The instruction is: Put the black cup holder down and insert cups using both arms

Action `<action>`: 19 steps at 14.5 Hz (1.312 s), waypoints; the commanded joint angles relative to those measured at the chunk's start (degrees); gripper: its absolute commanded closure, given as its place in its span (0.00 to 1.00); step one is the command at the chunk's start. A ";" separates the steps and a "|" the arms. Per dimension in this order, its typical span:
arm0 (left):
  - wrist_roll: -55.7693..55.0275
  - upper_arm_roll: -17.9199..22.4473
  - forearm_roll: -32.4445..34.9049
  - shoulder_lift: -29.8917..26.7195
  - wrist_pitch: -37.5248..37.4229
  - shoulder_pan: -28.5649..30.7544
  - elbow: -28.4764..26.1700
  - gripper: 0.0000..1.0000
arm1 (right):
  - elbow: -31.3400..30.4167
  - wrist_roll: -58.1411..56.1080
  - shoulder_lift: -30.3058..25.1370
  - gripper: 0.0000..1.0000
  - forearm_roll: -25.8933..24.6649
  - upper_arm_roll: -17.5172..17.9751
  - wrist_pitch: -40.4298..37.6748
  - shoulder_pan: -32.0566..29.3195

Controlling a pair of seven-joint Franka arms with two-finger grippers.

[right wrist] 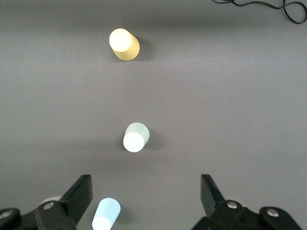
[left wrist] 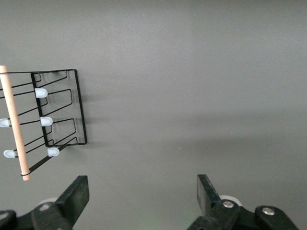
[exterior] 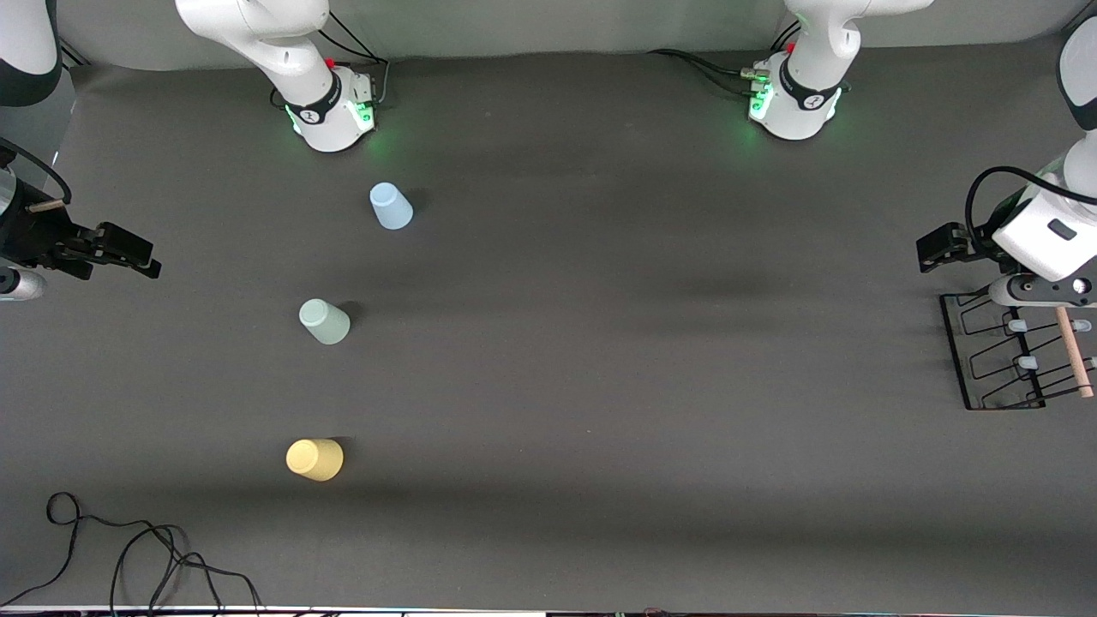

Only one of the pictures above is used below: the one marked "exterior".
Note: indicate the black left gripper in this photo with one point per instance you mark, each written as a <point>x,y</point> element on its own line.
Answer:
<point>982,237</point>

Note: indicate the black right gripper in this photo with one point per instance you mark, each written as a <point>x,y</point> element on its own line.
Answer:
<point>36,235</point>

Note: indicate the pale green plastic cup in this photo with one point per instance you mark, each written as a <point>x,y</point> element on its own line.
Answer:
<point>324,322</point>

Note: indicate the yellow plastic cup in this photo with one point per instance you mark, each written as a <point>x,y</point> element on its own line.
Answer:
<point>314,459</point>

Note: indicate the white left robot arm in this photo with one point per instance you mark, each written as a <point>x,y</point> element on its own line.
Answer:
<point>806,94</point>

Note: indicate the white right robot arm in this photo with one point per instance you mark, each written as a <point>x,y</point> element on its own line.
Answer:
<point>291,51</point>

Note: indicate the light blue plastic cup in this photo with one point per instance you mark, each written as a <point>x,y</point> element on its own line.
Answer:
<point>391,207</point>

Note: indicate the dark grey table cover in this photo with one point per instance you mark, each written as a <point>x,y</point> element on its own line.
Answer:
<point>600,471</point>

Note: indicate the aluminium frame rail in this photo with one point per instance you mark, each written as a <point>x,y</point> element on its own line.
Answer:
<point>73,56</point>

